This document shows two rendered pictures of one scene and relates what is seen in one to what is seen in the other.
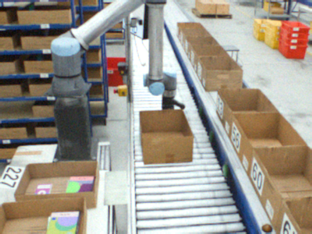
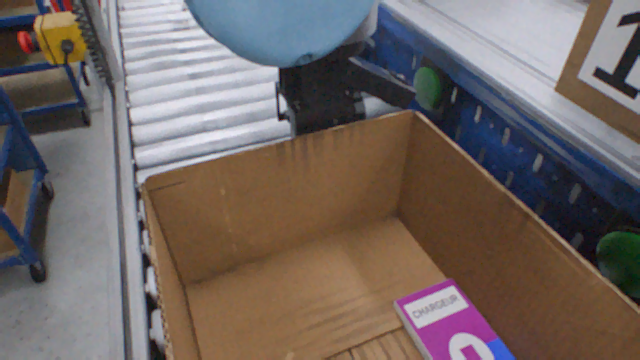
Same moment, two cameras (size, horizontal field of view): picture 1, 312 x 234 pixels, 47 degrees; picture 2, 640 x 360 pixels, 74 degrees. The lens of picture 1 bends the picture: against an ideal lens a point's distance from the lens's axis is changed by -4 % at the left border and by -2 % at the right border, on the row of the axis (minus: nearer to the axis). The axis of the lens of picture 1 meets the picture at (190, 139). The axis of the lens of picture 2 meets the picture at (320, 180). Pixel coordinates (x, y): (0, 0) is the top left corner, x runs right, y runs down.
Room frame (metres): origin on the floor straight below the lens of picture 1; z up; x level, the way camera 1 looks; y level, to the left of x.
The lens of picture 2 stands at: (1.84, 0.24, 1.17)
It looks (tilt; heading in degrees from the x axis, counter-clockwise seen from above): 42 degrees down; 348
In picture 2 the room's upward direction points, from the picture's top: straight up
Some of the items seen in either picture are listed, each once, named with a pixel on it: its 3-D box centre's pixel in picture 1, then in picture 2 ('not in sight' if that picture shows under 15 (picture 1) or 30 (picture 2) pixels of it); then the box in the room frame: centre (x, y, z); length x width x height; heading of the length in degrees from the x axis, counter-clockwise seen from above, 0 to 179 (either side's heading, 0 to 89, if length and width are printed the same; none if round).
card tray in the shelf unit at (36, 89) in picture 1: (56, 83); not in sight; (2.96, 1.20, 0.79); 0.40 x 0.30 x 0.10; 101
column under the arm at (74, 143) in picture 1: (73, 127); not in sight; (1.89, 0.69, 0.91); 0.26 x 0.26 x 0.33; 11
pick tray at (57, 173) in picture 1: (60, 184); not in sight; (1.47, 0.65, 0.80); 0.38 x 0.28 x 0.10; 100
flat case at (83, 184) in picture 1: (80, 188); not in sight; (1.48, 0.55, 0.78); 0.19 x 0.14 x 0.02; 6
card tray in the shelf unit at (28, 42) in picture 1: (50, 38); not in sight; (2.96, 1.20, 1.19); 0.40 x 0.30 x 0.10; 100
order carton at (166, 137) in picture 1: (164, 134); (379, 353); (1.99, 0.16, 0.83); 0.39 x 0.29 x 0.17; 12
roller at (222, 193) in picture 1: (183, 197); not in sight; (1.52, 0.02, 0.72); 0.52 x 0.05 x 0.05; 100
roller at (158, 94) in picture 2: (164, 107); (251, 81); (2.67, 0.22, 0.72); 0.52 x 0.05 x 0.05; 100
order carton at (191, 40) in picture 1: (201, 48); not in sight; (3.65, -0.08, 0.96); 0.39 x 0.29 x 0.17; 9
